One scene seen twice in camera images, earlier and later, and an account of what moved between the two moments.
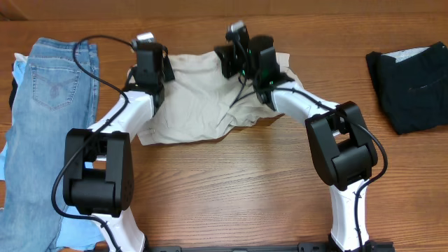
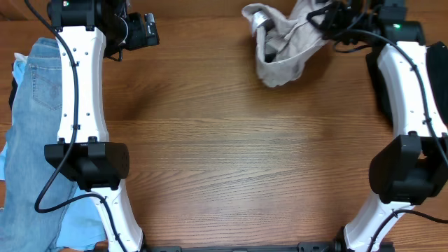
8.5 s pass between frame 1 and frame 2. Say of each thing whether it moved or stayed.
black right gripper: moved
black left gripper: moved
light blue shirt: stayed
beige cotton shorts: moved
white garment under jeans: stayed
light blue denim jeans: stayed
